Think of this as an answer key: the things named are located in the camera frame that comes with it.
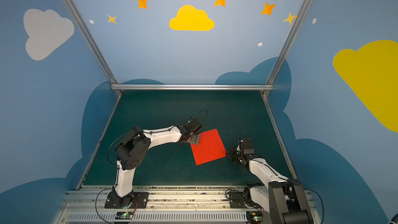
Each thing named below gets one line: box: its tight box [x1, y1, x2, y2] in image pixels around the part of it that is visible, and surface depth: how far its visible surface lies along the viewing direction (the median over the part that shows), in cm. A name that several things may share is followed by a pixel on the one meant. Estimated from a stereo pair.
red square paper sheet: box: [190, 128, 227, 166], surface depth 94 cm
